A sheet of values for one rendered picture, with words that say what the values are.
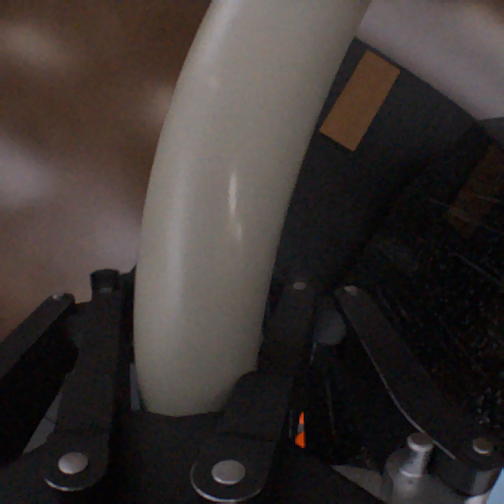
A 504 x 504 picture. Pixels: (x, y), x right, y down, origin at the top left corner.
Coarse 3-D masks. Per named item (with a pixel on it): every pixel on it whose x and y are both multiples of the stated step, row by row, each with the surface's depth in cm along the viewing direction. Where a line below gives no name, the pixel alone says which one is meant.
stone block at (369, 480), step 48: (480, 144) 66; (432, 192) 77; (480, 192) 58; (384, 240) 89; (432, 240) 66; (480, 240) 51; (384, 288) 74; (432, 288) 57; (480, 288) 45; (432, 336) 50; (480, 336) 40; (336, 384) 69; (480, 384) 36; (336, 432) 58
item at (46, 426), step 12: (72, 372) 100; (132, 372) 115; (132, 384) 110; (60, 396) 90; (132, 396) 105; (132, 408) 101; (48, 420) 81; (36, 432) 76; (48, 432) 78; (36, 444) 73
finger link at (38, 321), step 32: (32, 320) 12; (64, 320) 13; (0, 352) 10; (32, 352) 11; (64, 352) 14; (0, 384) 9; (32, 384) 11; (0, 416) 9; (32, 416) 10; (0, 448) 8
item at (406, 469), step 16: (416, 448) 7; (432, 448) 7; (400, 464) 7; (416, 464) 7; (384, 480) 7; (400, 480) 7; (416, 480) 7; (432, 480) 7; (384, 496) 7; (400, 496) 6; (416, 496) 6; (432, 496) 6; (448, 496) 6; (464, 496) 6; (480, 496) 6
